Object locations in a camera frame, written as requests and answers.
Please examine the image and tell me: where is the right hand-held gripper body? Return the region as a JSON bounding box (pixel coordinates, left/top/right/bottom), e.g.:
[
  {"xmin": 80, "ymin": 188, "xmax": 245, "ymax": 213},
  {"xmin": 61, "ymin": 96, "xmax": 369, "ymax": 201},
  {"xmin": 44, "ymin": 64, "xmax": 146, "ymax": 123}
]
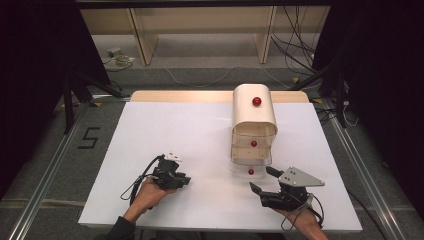
[{"xmin": 259, "ymin": 166, "xmax": 326, "ymax": 212}]

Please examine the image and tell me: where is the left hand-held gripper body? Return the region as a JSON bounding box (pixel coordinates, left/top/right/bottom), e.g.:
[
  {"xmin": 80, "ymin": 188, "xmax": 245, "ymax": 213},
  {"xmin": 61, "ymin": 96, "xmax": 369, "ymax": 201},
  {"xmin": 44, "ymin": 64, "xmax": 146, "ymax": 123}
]
[{"xmin": 151, "ymin": 152, "xmax": 184, "ymax": 190}]

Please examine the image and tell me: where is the clear drawer with red knob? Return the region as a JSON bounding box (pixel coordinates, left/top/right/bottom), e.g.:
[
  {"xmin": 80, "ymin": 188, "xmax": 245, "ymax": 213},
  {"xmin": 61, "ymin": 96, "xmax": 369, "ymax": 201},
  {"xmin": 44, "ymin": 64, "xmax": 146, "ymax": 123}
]
[
  {"xmin": 231, "ymin": 131, "xmax": 278, "ymax": 150},
  {"xmin": 230, "ymin": 146, "xmax": 274, "ymax": 178}
]

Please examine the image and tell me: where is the cream drawer cabinet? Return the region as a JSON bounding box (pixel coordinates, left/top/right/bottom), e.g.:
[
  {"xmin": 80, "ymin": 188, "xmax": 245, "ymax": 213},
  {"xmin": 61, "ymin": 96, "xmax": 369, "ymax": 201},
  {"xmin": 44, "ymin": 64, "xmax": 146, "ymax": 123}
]
[{"xmin": 230, "ymin": 83, "xmax": 279, "ymax": 162}]

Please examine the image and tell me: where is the person's left hand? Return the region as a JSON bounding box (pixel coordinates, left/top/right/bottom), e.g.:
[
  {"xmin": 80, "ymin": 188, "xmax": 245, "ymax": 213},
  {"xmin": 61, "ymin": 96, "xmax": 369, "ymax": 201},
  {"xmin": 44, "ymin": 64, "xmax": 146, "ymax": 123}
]
[{"xmin": 132, "ymin": 177, "xmax": 178, "ymax": 215}]

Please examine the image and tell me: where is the person's right hand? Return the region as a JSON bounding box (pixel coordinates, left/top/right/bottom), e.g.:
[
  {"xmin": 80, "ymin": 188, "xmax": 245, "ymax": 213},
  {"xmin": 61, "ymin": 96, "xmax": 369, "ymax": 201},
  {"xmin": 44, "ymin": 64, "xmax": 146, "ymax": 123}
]
[{"xmin": 274, "ymin": 208, "xmax": 323, "ymax": 232}]

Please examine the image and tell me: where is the white board sheet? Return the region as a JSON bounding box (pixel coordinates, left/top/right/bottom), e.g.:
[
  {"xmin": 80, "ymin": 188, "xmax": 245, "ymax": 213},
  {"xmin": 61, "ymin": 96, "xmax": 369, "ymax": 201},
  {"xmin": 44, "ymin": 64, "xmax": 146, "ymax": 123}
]
[{"xmin": 77, "ymin": 100, "xmax": 364, "ymax": 233}]

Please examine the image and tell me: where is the black tripod stand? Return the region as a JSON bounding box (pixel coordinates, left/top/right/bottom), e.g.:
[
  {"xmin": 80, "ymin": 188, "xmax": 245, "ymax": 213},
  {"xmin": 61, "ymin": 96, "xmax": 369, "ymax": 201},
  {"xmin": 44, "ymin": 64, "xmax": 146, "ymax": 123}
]
[
  {"xmin": 61, "ymin": 71, "xmax": 131, "ymax": 134},
  {"xmin": 289, "ymin": 49, "xmax": 349, "ymax": 129}
]

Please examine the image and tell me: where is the grey power adapter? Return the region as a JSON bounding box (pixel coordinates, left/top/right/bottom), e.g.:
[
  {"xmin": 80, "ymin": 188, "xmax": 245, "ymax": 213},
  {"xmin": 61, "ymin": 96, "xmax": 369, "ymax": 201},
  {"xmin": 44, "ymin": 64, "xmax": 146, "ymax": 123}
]
[{"xmin": 106, "ymin": 46, "xmax": 123, "ymax": 58}]

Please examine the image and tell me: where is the black curtain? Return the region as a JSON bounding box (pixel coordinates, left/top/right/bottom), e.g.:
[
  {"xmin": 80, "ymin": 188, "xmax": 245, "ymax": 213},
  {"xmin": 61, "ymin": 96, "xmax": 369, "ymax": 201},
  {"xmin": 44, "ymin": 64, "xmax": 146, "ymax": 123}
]
[
  {"xmin": 0, "ymin": 0, "xmax": 113, "ymax": 201},
  {"xmin": 311, "ymin": 0, "xmax": 424, "ymax": 213}
]

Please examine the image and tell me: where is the black overhead bar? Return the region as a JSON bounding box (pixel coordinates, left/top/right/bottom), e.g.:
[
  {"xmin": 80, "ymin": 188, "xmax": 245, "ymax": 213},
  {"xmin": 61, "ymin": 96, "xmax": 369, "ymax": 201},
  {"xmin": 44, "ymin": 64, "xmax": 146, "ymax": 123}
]
[{"xmin": 74, "ymin": 0, "xmax": 336, "ymax": 9}]

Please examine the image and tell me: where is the left hand-held gripper black cable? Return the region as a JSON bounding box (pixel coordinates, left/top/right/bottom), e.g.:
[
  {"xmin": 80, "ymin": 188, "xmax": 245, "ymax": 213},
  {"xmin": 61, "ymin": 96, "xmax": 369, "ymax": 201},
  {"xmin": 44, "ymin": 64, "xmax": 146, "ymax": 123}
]
[{"xmin": 120, "ymin": 153, "xmax": 166, "ymax": 206}]

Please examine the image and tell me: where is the hand-held gripper black cable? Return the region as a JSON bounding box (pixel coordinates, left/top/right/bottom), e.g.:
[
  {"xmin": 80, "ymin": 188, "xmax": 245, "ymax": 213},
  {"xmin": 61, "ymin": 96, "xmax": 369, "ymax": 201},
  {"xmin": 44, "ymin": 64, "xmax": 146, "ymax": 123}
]
[
  {"xmin": 120, "ymin": 153, "xmax": 166, "ymax": 206},
  {"xmin": 280, "ymin": 192, "xmax": 325, "ymax": 232}
]

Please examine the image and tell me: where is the right hand-held gripper black cable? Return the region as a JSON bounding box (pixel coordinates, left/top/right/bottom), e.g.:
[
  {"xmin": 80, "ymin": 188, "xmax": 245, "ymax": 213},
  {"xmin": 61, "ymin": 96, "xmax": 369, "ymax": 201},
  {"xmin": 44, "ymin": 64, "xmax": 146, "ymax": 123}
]
[{"xmin": 280, "ymin": 192, "xmax": 325, "ymax": 232}]

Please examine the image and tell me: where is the aluminium floor rail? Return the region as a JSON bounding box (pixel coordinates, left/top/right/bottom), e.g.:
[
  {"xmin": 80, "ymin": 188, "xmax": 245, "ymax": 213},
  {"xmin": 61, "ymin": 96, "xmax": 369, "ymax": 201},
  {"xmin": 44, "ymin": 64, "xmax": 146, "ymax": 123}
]
[
  {"xmin": 8, "ymin": 103, "xmax": 89, "ymax": 240},
  {"xmin": 324, "ymin": 99, "xmax": 406, "ymax": 240}
]

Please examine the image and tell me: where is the short white floor cable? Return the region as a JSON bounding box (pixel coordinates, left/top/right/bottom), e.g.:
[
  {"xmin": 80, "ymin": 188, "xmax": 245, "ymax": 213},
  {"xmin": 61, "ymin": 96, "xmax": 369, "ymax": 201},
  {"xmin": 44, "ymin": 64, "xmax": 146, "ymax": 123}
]
[{"xmin": 341, "ymin": 99, "xmax": 360, "ymax": 128}]

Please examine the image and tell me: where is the black floor cable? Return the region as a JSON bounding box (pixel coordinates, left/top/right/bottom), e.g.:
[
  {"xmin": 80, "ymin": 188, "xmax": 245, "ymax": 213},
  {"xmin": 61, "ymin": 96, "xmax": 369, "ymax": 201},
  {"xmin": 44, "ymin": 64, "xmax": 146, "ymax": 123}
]
[{"xmin": 346, "ymin": 189, "xmax": 388, "ymax": 240}]

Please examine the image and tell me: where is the bundle of black cables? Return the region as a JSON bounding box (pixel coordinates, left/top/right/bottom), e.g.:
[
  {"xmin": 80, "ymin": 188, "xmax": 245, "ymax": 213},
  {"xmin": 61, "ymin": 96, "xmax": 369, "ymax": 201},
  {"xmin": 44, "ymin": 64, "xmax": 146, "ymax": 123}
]
[{"xmin": 270, "ymin": 5, "xmax": 318, "ymax": 76}]

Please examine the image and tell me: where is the light wooden desk frame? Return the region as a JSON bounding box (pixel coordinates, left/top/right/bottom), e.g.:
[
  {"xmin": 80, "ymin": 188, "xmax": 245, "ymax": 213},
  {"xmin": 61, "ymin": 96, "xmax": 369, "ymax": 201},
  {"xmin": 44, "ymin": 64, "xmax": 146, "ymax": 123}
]
[{"xmin": 79, "ymin": 4, "xmax": 332, "ymax": 66}]

